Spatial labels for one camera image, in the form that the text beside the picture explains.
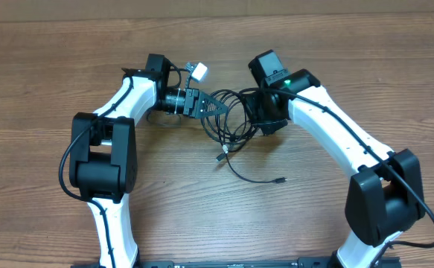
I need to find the black cable bundle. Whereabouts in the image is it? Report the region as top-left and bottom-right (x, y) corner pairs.
(200, 87), (287, 185)

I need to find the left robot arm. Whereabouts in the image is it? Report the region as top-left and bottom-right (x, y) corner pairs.
(60, 54), (228, 267)

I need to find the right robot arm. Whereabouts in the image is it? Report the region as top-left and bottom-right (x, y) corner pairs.
(246, 50), (427, 267)

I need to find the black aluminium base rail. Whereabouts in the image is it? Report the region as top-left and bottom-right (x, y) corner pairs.
(71, 255), (402, 268)

